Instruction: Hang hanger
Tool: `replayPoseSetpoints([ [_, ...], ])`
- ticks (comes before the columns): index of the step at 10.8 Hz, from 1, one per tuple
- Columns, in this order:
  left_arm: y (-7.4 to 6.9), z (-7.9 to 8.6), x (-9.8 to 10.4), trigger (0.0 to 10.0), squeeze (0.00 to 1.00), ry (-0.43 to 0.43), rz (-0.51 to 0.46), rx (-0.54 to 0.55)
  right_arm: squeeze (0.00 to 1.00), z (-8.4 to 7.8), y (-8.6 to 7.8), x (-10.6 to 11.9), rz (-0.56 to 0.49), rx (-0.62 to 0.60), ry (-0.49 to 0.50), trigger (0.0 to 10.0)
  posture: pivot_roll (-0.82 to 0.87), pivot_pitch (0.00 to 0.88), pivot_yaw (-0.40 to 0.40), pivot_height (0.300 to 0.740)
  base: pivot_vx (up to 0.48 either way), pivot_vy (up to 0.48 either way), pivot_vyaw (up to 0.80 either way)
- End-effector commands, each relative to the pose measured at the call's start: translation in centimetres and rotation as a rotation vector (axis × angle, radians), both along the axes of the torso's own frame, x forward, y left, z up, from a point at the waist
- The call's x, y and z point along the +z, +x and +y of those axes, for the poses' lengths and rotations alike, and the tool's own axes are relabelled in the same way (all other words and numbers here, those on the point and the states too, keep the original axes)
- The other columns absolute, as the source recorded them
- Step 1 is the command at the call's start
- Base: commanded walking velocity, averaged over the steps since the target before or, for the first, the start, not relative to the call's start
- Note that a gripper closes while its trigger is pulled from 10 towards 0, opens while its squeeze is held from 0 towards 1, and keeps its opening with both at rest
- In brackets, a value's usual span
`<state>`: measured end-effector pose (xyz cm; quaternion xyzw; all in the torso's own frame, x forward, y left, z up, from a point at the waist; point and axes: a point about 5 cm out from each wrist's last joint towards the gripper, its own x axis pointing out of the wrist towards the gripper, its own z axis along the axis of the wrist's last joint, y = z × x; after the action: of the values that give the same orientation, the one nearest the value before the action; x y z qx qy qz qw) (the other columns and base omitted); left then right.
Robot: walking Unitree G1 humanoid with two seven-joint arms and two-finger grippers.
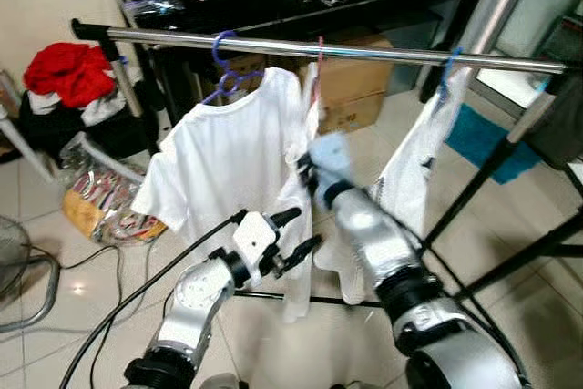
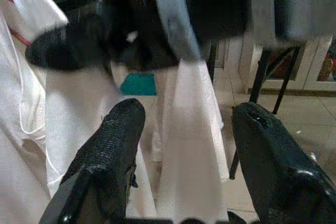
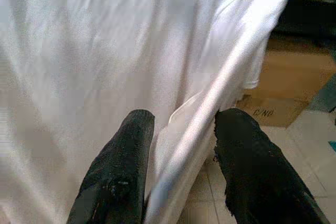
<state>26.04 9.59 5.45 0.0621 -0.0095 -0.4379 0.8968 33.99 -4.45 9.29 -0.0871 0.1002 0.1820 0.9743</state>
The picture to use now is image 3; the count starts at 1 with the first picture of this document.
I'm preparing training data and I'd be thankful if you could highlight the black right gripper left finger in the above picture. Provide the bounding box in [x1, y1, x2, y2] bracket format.
[67, 109, 155, 224]

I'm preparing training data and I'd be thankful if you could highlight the dark TV cabinet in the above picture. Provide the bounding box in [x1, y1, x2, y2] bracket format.
[237, 0, 336, 51]

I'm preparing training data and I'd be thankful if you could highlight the brown cardboard box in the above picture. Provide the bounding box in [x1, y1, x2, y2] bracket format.
[233, 37, 336, 129]

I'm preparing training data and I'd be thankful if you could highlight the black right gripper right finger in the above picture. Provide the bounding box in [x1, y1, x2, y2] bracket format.
[213, 108, 331, 224]

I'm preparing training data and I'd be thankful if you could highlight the white plain T-shirt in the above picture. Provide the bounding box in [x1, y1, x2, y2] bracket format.
[0, 0, 299, 224]

